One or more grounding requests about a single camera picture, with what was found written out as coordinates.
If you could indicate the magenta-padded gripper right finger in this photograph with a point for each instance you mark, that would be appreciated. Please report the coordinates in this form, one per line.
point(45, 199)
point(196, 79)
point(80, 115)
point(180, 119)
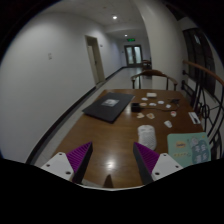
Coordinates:
point(165, 165)

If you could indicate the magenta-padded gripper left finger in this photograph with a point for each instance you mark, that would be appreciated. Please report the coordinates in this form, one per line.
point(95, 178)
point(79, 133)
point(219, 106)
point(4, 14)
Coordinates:
point(58, 164)

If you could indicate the white perforated computer mouse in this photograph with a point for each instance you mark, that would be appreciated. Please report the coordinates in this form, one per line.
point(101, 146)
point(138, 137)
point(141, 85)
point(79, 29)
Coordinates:
point(147, 136)

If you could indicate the teal printed mouse pad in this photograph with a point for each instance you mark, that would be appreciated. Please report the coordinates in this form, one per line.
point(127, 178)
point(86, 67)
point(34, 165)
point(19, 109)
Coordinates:
point(188, 148)

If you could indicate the small tan card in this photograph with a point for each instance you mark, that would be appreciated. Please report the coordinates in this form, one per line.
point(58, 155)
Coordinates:
point(150, 116)
point(140, 115)

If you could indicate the small white red piece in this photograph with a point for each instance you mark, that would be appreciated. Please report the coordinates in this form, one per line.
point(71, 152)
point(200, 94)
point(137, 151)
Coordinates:
point(173, 113)

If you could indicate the white paper card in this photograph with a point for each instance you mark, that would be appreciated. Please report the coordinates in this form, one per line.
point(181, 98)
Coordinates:
point(194, 117)

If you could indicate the small white oval piece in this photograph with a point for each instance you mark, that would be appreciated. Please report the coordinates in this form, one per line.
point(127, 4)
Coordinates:
point(168, 106)
point(144, 99)
point(152, 104)
point(161, 102)

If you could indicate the small tan round piece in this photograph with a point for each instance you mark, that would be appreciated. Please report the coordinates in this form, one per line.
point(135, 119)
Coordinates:
point(143, 104)

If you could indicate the small black box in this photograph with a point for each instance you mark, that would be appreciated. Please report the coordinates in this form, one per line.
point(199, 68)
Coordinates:
point(135, 107)

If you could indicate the small white flat box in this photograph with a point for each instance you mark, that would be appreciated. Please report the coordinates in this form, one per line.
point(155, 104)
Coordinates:
point(151, 95)

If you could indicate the black closed laptop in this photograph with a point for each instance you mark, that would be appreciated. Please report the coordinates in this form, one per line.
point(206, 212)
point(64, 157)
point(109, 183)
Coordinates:
point(106, 106)

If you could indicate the wooden armchair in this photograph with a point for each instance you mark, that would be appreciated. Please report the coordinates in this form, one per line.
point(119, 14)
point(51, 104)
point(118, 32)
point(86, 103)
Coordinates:
point(154, 73)

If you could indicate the wooden handrail black metal railing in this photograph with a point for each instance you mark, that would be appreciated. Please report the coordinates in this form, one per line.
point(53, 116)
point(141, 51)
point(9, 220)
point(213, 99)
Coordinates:
point(203, 71)

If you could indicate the distant wooden chair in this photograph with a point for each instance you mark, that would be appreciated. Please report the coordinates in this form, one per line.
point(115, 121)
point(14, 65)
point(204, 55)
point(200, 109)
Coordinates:
point(146, 64)

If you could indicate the dark framed window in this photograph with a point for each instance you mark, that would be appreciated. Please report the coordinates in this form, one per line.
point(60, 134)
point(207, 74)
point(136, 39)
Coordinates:
point(198, 60)

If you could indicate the glass double door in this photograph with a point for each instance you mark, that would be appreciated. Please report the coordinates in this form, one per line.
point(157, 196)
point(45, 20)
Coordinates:
point(133, 55)

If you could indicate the green exit sign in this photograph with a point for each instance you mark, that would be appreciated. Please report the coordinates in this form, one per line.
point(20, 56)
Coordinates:
point(131, 39)

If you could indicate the beige wall door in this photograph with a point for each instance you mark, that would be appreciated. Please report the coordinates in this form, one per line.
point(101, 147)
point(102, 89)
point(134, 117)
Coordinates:
point(95, 60)

